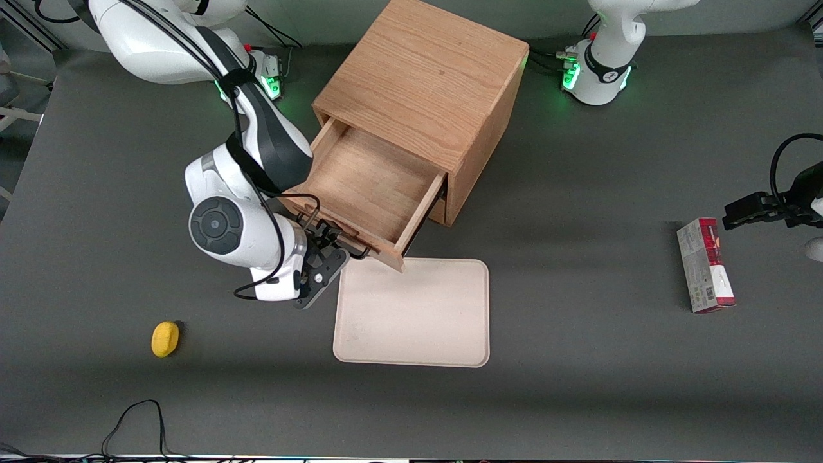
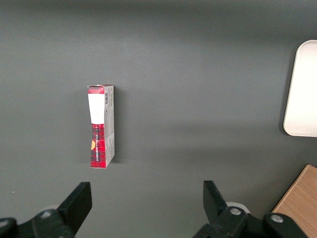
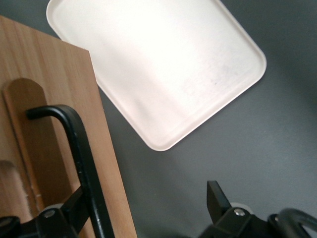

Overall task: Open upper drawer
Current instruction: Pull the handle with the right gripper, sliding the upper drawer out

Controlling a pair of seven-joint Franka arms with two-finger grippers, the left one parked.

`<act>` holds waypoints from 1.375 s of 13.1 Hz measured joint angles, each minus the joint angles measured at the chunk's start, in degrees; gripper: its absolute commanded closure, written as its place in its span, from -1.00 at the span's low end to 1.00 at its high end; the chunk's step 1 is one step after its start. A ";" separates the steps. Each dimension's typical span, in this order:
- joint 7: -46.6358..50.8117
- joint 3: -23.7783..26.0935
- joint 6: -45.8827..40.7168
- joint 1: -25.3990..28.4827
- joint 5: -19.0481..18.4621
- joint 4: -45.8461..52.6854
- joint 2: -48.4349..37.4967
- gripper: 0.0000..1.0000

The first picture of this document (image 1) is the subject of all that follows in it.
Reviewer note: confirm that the yellow lemon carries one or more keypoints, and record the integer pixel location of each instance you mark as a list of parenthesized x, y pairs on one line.
[(165, 339)]

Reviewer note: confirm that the beige rounded tray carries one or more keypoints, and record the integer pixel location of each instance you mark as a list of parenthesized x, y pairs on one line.
[(411, 315)]

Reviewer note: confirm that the red and white carton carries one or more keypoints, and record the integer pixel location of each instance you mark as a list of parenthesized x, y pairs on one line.
[(704, 267)]

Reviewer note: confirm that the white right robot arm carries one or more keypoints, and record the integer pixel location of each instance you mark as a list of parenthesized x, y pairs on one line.
[(218, 193)]

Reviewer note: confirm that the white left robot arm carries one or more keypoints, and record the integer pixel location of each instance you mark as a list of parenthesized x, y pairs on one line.
[(607, 64)]

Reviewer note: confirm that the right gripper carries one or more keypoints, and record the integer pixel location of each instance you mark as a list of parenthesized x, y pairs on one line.
[(323, 236)]

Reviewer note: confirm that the white metal stand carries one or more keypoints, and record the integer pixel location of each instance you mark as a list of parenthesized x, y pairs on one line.
[(19, 116)]

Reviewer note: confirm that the wooden drawer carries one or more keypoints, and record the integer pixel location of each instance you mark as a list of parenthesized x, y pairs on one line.
[(373, 186)]

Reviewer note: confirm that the wooden drawer cabinet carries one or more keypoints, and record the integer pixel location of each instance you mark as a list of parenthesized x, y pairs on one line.
[(424, 77)]

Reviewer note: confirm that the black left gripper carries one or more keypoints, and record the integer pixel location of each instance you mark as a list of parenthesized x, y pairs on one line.
[(799, 200)]

